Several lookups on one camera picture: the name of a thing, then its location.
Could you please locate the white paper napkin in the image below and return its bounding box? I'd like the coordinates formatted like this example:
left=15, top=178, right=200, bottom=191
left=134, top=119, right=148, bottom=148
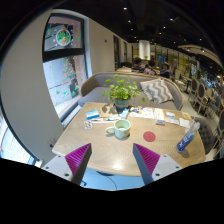
left=179, top=117, right=191, bottom=129

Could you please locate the flat blue card box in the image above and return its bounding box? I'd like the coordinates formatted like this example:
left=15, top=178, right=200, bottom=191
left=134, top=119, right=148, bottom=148
left=85, top=109, right=101, bottom=120

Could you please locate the grey zigzag striped pillow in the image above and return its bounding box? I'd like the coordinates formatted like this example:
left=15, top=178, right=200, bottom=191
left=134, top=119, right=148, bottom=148
left=139, top=78, right=174, bottom=104

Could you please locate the silver pill blister pack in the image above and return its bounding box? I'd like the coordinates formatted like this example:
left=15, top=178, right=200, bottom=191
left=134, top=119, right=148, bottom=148
left=83, top=119, right=94, bottom=130

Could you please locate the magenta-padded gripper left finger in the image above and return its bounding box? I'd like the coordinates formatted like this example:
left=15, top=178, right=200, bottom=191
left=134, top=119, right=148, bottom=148
left=41, top=143, right=93, bottom=186

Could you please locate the small blue carton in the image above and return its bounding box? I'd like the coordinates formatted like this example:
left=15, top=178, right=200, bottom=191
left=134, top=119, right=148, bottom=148
left=119, top=108, right=130, bottom=120

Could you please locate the group of ceiling spotlights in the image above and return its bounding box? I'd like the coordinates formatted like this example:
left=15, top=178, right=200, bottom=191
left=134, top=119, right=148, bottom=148
left=123, top=5, right=206, bottom=53

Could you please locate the grey curved sofa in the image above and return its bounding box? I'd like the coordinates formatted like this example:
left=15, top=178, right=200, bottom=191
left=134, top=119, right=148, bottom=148
left=77, top=71, right=185, bottom=112

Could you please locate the person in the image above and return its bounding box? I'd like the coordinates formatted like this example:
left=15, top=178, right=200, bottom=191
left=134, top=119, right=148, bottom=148
left=143, top=59, right=158, bottom=76
left=159, top=62, right=172, bottom=79
left=131, top=57, right=147, bottom=73

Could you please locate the white and orange box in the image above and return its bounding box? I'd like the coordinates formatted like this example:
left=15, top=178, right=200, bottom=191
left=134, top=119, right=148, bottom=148
left=153, top=108, right=167, bottom=126

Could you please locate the clear plastic cup with straw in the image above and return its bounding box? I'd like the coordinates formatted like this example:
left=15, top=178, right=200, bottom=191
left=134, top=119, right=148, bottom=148
left=189, top=117, right=202, bottom=134

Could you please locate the grey tufted chair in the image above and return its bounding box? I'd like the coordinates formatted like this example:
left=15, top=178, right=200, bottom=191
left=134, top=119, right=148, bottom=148
left=193, top=116, right=216, bottom=155

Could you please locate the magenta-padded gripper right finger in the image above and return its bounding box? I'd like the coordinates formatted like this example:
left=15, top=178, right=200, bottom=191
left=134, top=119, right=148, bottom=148
left=132, top=143, right=184, bottom=186

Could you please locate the dark-framed window with decals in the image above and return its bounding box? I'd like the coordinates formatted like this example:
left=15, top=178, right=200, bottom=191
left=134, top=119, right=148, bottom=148
left=42, top=13, right=88, bottom=119

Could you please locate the clear blue-labelled water bottle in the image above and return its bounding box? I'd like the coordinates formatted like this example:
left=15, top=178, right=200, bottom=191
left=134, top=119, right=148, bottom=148
left=175, top=128, right=198, bottom=155

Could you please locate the white tube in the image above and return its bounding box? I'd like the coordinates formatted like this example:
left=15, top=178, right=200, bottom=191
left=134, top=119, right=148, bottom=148
left=91, top=116, right=122, bottom=124

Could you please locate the flat round red coaster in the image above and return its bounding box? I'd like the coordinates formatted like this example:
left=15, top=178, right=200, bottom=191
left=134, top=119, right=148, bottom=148
left=142, top=130, right=157, bottom=143

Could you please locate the green potted plant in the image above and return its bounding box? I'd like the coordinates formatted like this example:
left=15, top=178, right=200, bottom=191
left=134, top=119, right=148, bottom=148
left=101, top=74, right=147, bottom=113

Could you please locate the white sachet strip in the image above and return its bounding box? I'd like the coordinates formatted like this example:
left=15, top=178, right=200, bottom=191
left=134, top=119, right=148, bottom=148
left=165, top=117, right=181, bottom=125

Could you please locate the light green ceramic mug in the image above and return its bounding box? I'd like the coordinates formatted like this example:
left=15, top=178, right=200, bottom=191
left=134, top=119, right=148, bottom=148
left=105, top=119, right=132, bottom=140

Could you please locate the group of round-backed chairs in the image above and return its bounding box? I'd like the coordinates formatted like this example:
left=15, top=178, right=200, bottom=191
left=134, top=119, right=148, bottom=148
left=173, top=68, right=224, bottom=148

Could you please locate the blue and white packet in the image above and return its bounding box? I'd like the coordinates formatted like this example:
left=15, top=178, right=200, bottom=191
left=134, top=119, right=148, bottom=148
left=165, top=111, right=177, bottom=120

